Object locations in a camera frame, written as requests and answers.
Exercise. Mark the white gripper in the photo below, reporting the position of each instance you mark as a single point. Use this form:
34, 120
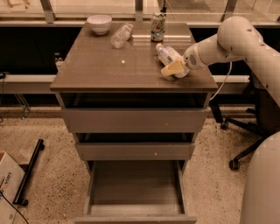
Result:
191, 59

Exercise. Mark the blue label plastic bottle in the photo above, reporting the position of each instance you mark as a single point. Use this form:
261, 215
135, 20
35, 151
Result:
166, 54

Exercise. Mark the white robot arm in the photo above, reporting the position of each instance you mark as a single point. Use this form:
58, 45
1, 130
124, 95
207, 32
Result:
237, 39

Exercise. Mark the clear crushed plastic bottle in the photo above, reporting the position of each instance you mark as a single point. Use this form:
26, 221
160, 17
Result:
122, 35

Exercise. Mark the grey top drawer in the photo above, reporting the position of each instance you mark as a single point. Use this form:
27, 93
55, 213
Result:
134, 120

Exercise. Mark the grey drawer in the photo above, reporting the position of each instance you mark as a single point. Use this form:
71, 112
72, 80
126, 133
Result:
135, 146
135, 192
134, 120

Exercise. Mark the grey drawer cabinet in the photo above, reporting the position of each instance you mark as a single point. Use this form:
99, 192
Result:
95, 75

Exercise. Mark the small bottle behind cabinet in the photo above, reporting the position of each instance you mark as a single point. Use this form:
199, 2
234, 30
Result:
58, 60

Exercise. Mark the grey middle drawer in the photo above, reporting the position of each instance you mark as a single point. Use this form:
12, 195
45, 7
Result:
135, 146

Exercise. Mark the grey bottom drawer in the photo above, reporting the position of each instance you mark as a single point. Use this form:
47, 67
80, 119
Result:
135, 192

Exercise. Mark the colourful drink can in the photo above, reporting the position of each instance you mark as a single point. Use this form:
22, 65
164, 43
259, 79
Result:
157, 30

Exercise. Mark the white ceramic bowl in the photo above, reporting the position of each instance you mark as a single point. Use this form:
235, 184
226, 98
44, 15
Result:
99, 24

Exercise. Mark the black office chair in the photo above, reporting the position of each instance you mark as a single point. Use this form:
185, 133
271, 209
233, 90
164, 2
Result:
267, 114

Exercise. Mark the cardboard box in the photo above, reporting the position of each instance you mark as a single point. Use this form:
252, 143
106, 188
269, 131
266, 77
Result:
11, 175

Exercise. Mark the black metal bar stand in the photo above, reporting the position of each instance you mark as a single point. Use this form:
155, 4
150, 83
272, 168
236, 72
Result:
20, 195

